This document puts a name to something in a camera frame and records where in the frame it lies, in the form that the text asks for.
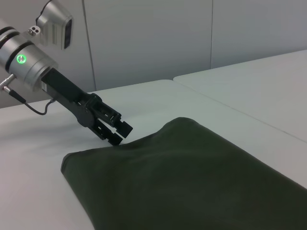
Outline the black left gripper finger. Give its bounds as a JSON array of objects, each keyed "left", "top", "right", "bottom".
[
  {"left": 89, "top": 116, "right": 123, "bottom": 147},
  {"left": 87, "top": 93, "right": 134, "bottom": 139}
]

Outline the silver wrist connector stub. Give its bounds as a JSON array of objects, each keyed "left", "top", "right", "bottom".
[{"left": 0, "top": 73, "right": 15, "bottom": 92}]

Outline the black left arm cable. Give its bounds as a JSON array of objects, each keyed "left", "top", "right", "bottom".
[{"left": 8, "top": 90, "right": 57, "bottom": 115}]

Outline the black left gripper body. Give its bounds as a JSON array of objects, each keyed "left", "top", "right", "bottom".
[{"left": 40, "top": 68, "right": 94, "bottom": 129}]

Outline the dark green t-shirt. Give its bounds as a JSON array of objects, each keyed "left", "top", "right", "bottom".
[{"left": 60, "top": 116, "right": 307, "bottom": 230}]

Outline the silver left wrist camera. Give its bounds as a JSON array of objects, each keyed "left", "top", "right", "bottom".
[{"left": 27, "top": 0, "right": 74, "bottom": 51}]

